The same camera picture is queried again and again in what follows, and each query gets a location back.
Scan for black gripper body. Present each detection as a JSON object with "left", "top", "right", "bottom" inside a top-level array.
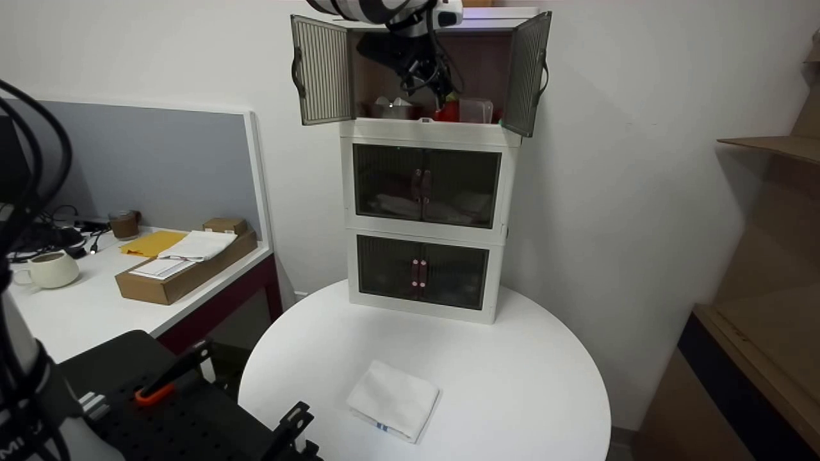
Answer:
[{"left": 356, "top": 23, "right": 469, "bottom": 88}]

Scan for red cup with handle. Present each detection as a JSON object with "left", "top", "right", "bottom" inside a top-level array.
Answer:
[{"left": 433, "top": 90, "right": 466, "bottom": 124}]

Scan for white three-tier storage cabinet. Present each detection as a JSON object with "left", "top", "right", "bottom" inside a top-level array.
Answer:
[{"left": 339, "top": 5, "right": 525, "bottom": 328}]

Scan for smoky translucent cabinet door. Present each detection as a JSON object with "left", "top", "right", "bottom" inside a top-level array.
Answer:
[
  {"left": 352, "top": 141, "right": 423, "bottom": 225},
  {"left": 416, "top": 239, "right": 492, "bottom": 312},
  {"left": 501, "top": 8, "right": 555, "bottom": 141},
  {"left": 418, "top": 147, "right": 506, "bottom": 230},
  {"left": 354, "top": 233, "right": 423, "bottom": 307},
  {"left": 287, "top": 10, "right": 359, "bottom": 132}
]

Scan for translucent plastic container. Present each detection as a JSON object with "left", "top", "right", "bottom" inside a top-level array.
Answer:
[
  {"left": 366, "top": 93, "right": 416, "bottom": 124},
  {"left": 459, "top": 95, "right": 501, "bottom": 125}
]

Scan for white paper sheets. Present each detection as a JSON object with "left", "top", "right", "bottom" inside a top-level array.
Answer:
[{"left": 132, "top": 228, "right": 241, "bottom": 283}]

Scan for yellow envelope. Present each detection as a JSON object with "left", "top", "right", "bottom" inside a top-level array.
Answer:
[{"left": 119, "top": 228, "right": 190, "bottom": 261}]

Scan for white folded cloth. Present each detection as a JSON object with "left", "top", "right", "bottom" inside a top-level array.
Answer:
[{"left": 345, "top": 357, "right": 444, "bottom": 446}]

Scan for open shallow cardboard box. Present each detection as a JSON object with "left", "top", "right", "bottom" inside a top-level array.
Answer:
[{"left": 114, "top": 215, "right": 263, "bottom": 307}]

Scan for small brown round object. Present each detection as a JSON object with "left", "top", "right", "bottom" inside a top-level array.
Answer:
[{"left": 108, "top": 207, "right": 145, "bottom": 241}]

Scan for large plain cardboard box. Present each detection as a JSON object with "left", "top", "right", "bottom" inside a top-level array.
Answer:
[{"left": 708, "top": 134, "right": 820, "bottom": 430}]

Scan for cardboard box with black band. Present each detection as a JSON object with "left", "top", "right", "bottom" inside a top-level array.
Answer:
[{"left": 635, "top": 305, "right": 820, "bottom": 461}]

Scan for white ceramic mug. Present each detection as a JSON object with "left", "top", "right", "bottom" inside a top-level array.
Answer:
[{"left": 8, "top": 250, "right": 86, "bottom": 293}]

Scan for grey partition with white frame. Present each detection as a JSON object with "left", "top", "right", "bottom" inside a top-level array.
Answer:
[{"left": 36, "top": 99, "right": 278, "bottom": 260}]

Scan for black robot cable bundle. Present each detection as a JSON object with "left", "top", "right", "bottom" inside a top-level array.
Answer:
[{"left": 0, "top": 78, "right": 77, "bottom": 461}]

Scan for black cable tangle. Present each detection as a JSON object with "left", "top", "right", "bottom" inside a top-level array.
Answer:
[{"left": 8, "top": 212, "right": 114, "bottom": 260}]

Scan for white desk with brown frame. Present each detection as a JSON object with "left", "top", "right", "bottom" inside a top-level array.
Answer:
[{"left": 0, "top": 225, "right": 284, "bottom": 367}]

